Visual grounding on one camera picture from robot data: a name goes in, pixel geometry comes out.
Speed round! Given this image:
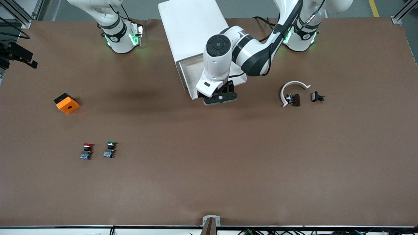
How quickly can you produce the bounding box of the red push button switch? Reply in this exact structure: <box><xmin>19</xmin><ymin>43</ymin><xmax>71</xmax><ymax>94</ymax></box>
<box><xmin>80</xmin><ymin>143</ymin><xmax>95</xmax><ymax>160</ymax></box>

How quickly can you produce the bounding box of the black base cable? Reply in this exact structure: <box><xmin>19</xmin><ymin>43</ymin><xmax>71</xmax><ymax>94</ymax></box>
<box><xmin>252</xmin><ymin>16</ymin><xmax>281</xmax><ymax>35</ymax></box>

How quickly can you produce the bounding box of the white drawer cabinet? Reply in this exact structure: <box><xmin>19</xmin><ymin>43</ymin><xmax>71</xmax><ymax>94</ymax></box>
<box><xmin>158</xmin><ymin>0</ymin><xmax>230</xmax><ymax>64</ymax></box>

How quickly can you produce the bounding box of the cable bundle below table edge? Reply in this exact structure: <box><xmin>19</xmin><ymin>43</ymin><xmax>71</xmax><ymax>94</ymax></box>
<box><xmin>238</xmin><ymin>228</ymin><xmax>418</xmax><ymax>235</ymax></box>

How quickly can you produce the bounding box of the dark brown small component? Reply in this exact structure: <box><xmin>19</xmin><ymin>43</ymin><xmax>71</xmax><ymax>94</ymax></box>
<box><xmin>285</xmin><ymin>93</ymin><xmax>301</xmax><ymax>107</ymax></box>

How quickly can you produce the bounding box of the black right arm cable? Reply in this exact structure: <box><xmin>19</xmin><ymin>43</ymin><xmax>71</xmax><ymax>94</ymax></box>
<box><xmin>0</xmin><ymin>17</ymin><xmax>30</xmax><ymax>40</ymax></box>

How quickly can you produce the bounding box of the green push button switch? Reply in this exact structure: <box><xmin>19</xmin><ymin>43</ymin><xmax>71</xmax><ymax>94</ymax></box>
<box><xmin>103</xmin><ymin>141</ymin><xmax>119</xmax><ymax>159</ymax></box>

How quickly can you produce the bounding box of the white curved plastic part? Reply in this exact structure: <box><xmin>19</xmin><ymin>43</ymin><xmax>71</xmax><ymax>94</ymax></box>
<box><xmin>280</xmin><ymin>81</ymin><xmax>312</xmax><ymax>108</ymax></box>

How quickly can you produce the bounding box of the grey metal bracket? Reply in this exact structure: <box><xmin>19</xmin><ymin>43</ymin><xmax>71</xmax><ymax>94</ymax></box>
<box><xmin>202</xmin><ymin>215</ymin><xmax>221</xmax><ymax>235</ymax></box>

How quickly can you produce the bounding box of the table edge rail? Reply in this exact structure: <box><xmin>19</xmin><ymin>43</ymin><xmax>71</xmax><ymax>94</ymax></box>
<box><xmin>0</xmin><ymin>225</ymin><xmax>418</xmax><ymax>235</ymax></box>

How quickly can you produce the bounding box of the cream plastic drawer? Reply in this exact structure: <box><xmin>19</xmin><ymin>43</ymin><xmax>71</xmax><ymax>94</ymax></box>
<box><xmin>178</xmin><ymin>54</ymin><xmax>248</xmax><ymax>100</ymax></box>

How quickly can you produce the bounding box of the orange box with hole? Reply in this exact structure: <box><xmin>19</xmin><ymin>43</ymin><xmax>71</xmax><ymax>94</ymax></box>
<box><xmin>53</xmin><ymin>92</ymin><xmax>81</xmax><ymax>115</ymax></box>

